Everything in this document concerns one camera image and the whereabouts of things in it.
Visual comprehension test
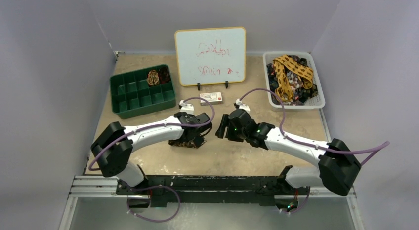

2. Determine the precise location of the brown floral tie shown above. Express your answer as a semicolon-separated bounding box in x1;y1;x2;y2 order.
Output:
168;136;206;149

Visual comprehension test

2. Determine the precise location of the small white cardboard box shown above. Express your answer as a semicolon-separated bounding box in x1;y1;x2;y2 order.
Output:
200;92;223;105

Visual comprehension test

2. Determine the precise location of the white plastic basket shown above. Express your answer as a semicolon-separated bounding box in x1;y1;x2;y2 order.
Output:
263;51;326;110

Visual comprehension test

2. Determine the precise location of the green compartment tray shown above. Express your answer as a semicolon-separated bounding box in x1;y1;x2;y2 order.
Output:
109;64;176;119

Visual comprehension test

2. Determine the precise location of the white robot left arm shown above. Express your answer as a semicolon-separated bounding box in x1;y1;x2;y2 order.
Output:
87;111;214;195

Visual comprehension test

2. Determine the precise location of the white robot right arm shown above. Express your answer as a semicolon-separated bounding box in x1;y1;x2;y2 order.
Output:
215;109;362;196

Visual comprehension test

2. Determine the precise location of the dark floral ties pile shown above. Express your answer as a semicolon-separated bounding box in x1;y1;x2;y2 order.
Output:
266;55;319;107

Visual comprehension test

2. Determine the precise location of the yellow spotted tie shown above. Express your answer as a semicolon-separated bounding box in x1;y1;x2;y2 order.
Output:
272;55;315;103

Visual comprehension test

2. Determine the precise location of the rolled dark red tie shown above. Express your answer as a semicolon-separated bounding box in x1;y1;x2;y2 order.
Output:
158;67;171;84

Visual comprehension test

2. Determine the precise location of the rolled yellow patterned tie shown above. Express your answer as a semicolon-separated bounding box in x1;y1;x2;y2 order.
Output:
146;70;160;86

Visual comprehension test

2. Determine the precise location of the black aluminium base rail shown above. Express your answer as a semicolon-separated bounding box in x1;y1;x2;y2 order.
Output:
70;174;339;211

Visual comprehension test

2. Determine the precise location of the whiteboard with yellow frame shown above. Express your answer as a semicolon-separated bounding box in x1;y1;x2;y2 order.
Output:
174;26;247;88

